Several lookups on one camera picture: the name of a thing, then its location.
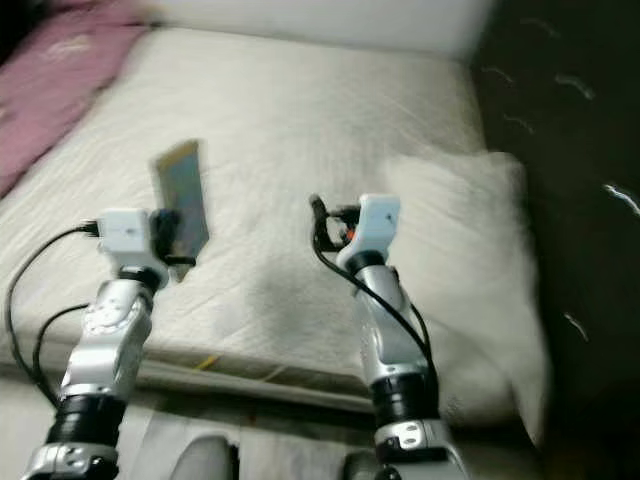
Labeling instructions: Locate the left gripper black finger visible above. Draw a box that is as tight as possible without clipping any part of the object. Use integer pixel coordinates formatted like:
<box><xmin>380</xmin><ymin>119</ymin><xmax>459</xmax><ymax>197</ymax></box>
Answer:
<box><xmin>152</xmin><ymin>210</ymin><xmax>185</xmax><ymax>259</ymax></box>

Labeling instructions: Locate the yellow blue children's book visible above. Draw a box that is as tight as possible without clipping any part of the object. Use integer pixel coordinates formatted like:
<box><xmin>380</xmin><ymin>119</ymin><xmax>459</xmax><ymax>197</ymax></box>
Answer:
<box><xmin>155</xmin><ymin>140</ymin><xmax>212</xmax><ymax>284</ymax></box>

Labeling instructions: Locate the white pillow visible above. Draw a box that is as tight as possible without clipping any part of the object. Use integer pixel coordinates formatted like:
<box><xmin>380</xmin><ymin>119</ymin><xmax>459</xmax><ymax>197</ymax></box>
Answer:
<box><xmin>380</xmin><ymin>150</ymin><xmax>553</xmax><ymax>442</ymax></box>

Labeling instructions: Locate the white quilted mattress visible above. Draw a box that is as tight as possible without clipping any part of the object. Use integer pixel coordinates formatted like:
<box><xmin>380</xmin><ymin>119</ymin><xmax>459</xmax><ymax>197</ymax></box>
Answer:
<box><xmin>0</xmin><ymin>28</ymin><xmax>553</xmax><ymax>422</ymax></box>

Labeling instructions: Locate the purple cartoon print blanket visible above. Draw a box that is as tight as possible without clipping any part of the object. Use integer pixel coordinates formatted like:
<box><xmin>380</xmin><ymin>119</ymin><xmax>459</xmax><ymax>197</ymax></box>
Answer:
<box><xmin>0</xmin><ymin>0</ymin><xmax>152</xmax><ymax>197</ymax></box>

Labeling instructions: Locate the grey robot left leg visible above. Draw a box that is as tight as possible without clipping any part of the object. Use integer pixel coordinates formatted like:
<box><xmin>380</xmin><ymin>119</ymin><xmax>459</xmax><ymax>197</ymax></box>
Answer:
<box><xmin>175</xmin><ymin>435</ymin><xmax>242</xmax><ymax>480</ymax></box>

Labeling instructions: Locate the black tufted headboard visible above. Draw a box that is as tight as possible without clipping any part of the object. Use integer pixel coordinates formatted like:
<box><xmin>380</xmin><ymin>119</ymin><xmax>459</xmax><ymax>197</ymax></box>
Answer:
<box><xmin>469</xmin><ymin>0</ymin><xmax>640</xmax><ymax>480</ymax></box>

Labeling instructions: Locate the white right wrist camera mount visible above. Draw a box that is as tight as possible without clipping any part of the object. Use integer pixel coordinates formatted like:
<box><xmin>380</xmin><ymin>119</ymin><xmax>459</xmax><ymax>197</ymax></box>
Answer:
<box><xmin>338</xmin><ymin>194</ymin><xmax>402</xmax><ymax>264</ymax></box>

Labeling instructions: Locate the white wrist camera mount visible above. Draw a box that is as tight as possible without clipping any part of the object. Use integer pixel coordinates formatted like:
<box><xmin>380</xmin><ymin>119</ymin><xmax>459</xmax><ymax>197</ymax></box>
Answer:
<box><xmin>338</xmin><ymin>194</ymin><xmax>402</xmax><ymax>264</ymax></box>
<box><xmin>98</xmin><ymin>208</ymin><xmax>170</xmax><ymax>287</ymax></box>

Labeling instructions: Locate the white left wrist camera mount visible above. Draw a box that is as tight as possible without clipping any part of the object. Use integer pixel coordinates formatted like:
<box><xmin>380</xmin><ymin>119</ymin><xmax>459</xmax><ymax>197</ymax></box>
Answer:
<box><xmin>98</xmin><ymin>208</ymin><xmax>170</xmax><ymax>287</ymax></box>

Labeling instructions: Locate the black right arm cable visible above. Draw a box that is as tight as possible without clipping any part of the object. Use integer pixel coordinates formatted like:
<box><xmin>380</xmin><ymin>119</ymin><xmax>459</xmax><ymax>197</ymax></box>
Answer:
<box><xmin>309</xmin><ymin>228</ymin><xmax>438</xmax><ymax>388</ymax></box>

